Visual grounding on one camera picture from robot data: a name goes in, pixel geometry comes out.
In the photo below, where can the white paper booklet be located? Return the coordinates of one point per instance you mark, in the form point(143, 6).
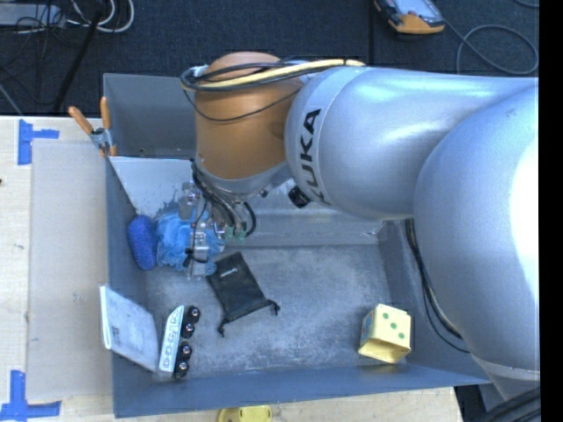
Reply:
point(129, 325)

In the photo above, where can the pale flat board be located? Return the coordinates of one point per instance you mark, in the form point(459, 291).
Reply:
point(66, 257)

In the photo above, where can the light blue mesh bath pouf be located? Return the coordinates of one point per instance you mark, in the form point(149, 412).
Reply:
point(173, 240)

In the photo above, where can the dark blue sponge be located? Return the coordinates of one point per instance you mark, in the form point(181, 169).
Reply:
point(141, 242)

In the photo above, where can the grey metal bin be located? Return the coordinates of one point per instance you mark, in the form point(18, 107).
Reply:
point(308, 288)

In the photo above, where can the yellow dice box green dots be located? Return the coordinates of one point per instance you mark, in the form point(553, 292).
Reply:
point(389, 330)

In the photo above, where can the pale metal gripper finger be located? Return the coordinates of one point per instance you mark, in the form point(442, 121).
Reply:
point(200, 249)
point(188, 201)

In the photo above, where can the white pack of black batteries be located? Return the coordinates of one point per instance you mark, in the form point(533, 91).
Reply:
point(176, 343)

